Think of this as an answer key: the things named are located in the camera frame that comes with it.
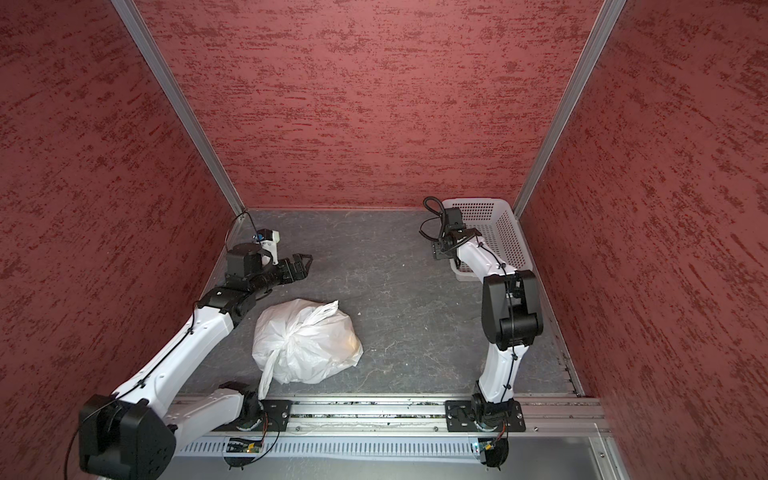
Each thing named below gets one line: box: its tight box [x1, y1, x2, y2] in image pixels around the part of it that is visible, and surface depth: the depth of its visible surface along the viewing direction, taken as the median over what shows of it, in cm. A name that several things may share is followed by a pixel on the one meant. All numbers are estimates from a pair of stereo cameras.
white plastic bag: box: [252, 298, 363, 398], surface depth 77 cm
